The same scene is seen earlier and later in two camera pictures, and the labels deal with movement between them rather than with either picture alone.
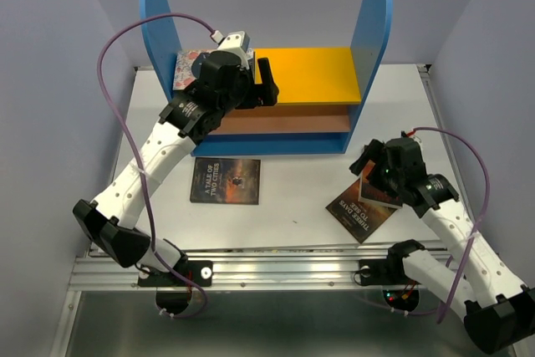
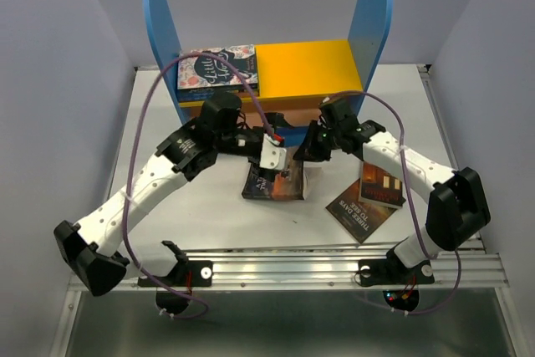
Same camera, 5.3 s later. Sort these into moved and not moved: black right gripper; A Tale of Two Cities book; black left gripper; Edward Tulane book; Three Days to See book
Moved: black left gripper; A Tale of Two Cities book; black right gripper
Not moved: Edward Tulane book; Three Days to See book
